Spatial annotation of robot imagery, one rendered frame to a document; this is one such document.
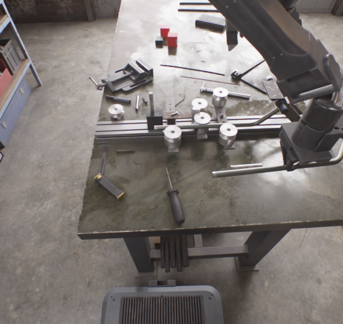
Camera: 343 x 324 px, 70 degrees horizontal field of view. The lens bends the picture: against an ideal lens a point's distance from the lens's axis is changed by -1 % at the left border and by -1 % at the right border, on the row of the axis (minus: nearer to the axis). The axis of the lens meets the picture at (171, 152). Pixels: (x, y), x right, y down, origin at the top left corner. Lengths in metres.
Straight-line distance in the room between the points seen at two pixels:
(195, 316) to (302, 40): 1.09
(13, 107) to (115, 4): 2.06
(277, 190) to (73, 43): 3.02
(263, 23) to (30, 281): 1.63
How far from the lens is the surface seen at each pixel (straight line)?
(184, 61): 1.18
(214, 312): 1.25
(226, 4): 0.36
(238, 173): 0.58
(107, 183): 0.73
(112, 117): 0.88
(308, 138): 0.53
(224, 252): 1.37
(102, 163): 0.79
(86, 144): 2.08
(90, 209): 0.72
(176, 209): 0.65
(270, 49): 0.40
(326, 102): 0.49
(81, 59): 3.08
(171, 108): 0.87
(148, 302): 1.25
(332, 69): 0.47
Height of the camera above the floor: 1.50
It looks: 52 degrees down
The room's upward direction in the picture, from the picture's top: straight up
